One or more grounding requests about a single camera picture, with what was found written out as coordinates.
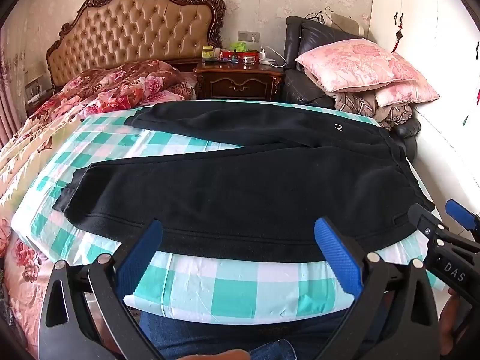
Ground beige plaid blanket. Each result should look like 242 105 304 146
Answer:
334 91 413 130

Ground red box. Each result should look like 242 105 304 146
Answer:
220 49 259 61

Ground person's blue jeans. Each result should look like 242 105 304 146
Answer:
139 307 376 360

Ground green white checked sheet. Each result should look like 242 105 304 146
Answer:
11 99 451 323

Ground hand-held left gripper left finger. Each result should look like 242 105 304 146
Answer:
37 219 166 360

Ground black pants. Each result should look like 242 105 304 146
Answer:
52 101 436 261

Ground small pink floral pillow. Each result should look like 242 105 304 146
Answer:
375 80 440 107

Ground tufted leather headboard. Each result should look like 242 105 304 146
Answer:
46 0 227 94

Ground dark wooden nightstand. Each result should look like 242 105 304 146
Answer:
194 60 286 102

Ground floral quilt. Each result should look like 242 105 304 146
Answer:
0 59 197 346

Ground white wardrobe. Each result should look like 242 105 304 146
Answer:
369 0 480 211

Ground red hanging ornament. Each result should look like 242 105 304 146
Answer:
392 13 406 53

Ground person's right hand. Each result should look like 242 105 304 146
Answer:
440 294 471 346

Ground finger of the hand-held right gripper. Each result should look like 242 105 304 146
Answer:
445 199 480 241
408 203 456 248

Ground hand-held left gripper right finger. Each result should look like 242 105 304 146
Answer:
313 215 441 360

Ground black leather armchair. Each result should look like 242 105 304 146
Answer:
281 16 422 158

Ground large pink floral pillow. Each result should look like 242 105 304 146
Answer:
295 38 428 92

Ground white cable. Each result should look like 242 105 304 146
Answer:
268 47 287 69

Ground pink curtain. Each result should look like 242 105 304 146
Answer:
0 56 27 147

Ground beige cushion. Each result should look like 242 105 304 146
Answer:
330 12 370 38

